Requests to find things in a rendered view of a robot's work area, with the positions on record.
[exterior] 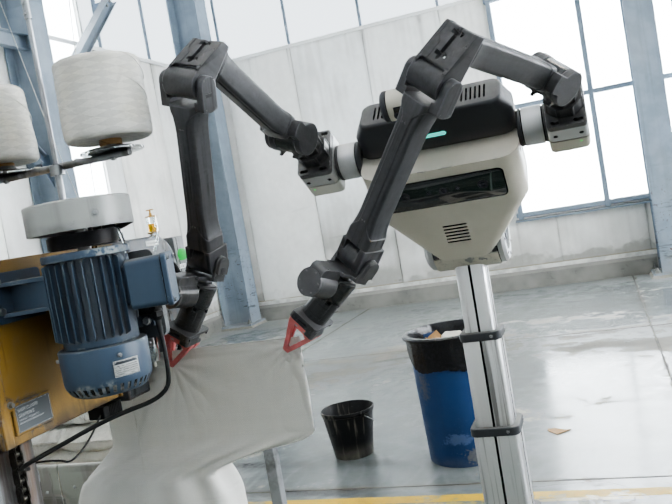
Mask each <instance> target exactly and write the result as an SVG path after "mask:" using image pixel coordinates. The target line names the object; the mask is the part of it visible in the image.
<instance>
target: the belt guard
mask: <svg viewBox="0 0 672 504"><path fill-rule="evenodd" d="M21 214H22V219H23V224H24V230H25V235H26V239H43V238H50V237H55V236H60V235H65V234H71V233H75V231H74V230H77V229H83V228H90V227H92V228H90V229H88V231H89V230H92V229H93V230H96V229H103V228H111V227H114V225H112V224H117V226H118V227H119V228H120V230H121V229H122V228H124V227H126V226H128V225H129V224H131V223H133V222H134V218H133V213H132V207H131V202H130V197H129V194H128V193H109V194H99V195H91V196H83V197H76V198H70V199H64V200H58V201H52V202H47V203H42V204H37V205H33V206H29V207H26V208H23V209H22V210H21ZM101 226H102V228H101Z"/></svg>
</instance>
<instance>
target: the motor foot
mask: <svg viewBox="0 0 672 504"><path fill-rule="evenodd" d="M46 311H49V307H48V302H47V297H46V291H45V286H44V281H43V276H40V272H39V269H38V267H30V268H25V269H19V270H13V271H8V272H2V273H0V325H4V324H8V323H12V322H16V321H19V320H23V319H27V318H31V317H34V316H38V315H42V314H45V313H46Z"/></svg>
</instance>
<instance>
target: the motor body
mask: <svg viewBox="0 0 672 504"><path fill-rule="evenodd" d="M129 250H130V244H129V243H123V244H116V245H110V246H104V247H98V248H92V249H86V250H81V251H75V252H69V253H63V254H57V255H52V256H46V257H41V258H40V263H41V265H42V266H44V265H46V266H44V267H43V268H41V272H42V276H43V281H44V286H45V291H46V297H47V302H48V307H49V313H50V318H51V324H52V329H53V334H54V339H55V343H59V344H63V346H64V349H63V350H61V351H59V352H58V353H57V355H58V360H57V361H56V364H60V369H61V374H62V378H63V383H64V387H65V389H66V390H67V392H68V393H69V394H70V395H71V396H72V397H75V398H78V399H96V398H103V397H108V396H112V395H117V394H120V393H124V392H127V391H130V390H133V389H135V388H138V387H140V386H142V385H143V384H145V383H146V382H147V381H148V380H149V378H150V375H151V373H152V361H151V354H150V348H149V345H151V344H152V343H151V341H148V336H147V334H145V333H140V332H139V326H138V321H137V317H139V311H138V309H137V310H133V309H132V308H131V305H128V304H127V300H126V294H125V289H124V284H123V278H122V273H121V267H122V266H123V262H124V261H126V260H129V257H128V253H125V251H129ZM45 279H46V283H45ZM46 284H47V288H46ZM47 289H48V293H47ZM48 295H49V298H48ZM49 300H50V304H49ZM50 305H51V308H50Z"/></svg>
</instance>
